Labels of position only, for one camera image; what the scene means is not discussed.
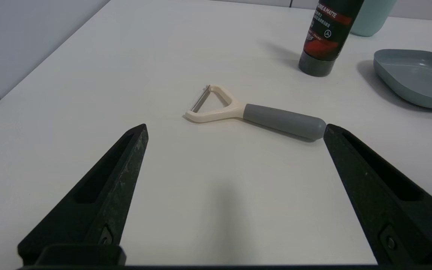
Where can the black red cosmetic tube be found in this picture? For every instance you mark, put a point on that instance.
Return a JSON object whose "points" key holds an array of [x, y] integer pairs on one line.
{"points": [[324, 37]]}

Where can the grey-blue square dish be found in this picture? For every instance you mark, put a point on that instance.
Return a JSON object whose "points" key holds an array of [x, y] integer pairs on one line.
{"points": [[418, 78]]}

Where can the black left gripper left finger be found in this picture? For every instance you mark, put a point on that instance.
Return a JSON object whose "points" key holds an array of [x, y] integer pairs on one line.
{"points": [[103, 202]]}

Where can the pale teal plastic cup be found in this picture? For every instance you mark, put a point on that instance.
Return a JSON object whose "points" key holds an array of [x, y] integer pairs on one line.
{"points": [[373, 18]]}

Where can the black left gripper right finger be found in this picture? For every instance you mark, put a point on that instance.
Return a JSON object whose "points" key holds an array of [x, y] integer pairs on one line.
{"points": [[381, 202]]}

